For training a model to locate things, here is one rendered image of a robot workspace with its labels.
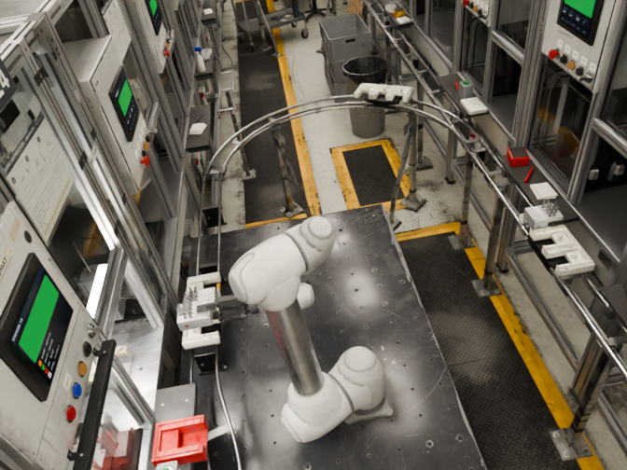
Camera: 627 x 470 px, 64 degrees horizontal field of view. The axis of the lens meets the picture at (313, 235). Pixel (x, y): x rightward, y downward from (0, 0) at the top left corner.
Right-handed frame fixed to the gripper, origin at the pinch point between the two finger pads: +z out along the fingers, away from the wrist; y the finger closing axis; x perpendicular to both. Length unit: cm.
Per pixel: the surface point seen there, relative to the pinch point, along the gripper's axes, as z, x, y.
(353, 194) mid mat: -86, -182, -92
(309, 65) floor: -81, -442, -93
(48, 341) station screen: 16, 59, 64
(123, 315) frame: 35.1, -9.0, -3.9
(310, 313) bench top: -38.9, -14.0, -27.3
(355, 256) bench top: -65, -44, -27
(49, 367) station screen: 16, 63, 60
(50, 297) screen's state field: 16, 50, 68
